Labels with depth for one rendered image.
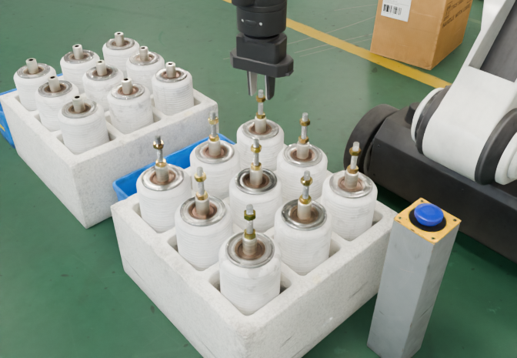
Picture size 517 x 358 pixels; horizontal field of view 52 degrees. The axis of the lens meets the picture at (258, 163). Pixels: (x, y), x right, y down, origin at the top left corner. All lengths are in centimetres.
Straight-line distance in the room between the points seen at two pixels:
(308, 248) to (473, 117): 35
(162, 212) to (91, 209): 32
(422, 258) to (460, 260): 42
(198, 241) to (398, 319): 35
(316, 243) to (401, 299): 16
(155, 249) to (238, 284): 19
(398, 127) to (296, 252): 46
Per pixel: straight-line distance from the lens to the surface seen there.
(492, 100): 96
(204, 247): 88
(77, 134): 118
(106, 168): 120
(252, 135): 105
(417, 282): 84
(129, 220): 99
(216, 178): 99
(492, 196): 112
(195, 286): 87
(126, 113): 122
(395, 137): 120
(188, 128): 128
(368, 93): 176
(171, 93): 126
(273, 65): 96
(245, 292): 82
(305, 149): 99
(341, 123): 158
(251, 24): 93
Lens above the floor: 84
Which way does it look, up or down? 37 degrees down
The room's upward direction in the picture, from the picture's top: straight up
